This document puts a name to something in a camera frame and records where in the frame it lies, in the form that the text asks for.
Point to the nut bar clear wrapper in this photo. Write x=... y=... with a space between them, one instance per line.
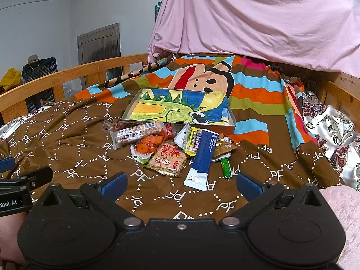
x=134 y=134

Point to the dark snack clear wrapper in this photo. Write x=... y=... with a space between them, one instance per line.
x=109 y=126

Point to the wooden bed rail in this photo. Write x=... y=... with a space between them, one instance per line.
x=13 y=102

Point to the yellow green biscuit packet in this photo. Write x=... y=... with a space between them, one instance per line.
x=188 y=139

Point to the green sausage stick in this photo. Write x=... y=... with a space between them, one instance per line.
x=225 y=166

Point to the colourful cartoon monkey blanket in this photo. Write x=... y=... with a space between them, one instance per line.
x=273 y=144

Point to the rice cracker packet red text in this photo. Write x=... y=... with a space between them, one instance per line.
x=168 y=160

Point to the yellow bag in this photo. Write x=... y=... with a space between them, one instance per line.
x=11 y=79

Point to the grey door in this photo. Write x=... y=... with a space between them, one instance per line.
x=100 y=44

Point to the wooden right bed frame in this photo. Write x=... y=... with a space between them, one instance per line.
x=338 y=89

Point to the pink draped sheet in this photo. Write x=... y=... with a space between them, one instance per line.
x=320 y=35

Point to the orange snack clear pouch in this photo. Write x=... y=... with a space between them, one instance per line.
x=142 y=151

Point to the metal tray with dinosaur drawing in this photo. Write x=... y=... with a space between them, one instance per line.
x=209 y=110

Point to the white snack pouch with barcode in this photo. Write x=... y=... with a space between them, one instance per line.
x=216 y=159

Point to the person left hand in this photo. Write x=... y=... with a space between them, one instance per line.
x=9 y=226

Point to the floral white quilt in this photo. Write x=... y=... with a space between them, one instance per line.
x=336 y=136

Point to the beige hat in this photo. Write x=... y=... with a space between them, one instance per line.
x=33 y=59

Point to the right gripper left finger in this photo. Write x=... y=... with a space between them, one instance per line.
x=102 y=197

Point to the pink fluffy sleeve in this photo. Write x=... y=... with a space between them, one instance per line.
x=344 y=201

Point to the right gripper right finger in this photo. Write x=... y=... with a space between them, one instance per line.
x=259 y=196

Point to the blue white snack packet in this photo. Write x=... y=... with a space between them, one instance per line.
x=198 y=173

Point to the gold foil snack pouch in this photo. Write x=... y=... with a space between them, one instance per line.
x=223 y=147

